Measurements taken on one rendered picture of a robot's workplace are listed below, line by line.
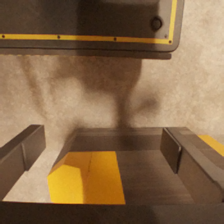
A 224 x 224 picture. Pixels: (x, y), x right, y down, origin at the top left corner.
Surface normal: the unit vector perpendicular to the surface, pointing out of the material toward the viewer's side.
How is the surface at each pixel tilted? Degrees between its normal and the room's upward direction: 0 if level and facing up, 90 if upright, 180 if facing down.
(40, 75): 0
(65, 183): 22
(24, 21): 0
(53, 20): 0
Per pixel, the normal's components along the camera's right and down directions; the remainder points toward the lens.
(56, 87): 0.02, 0.29
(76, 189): -0.35, 0.27
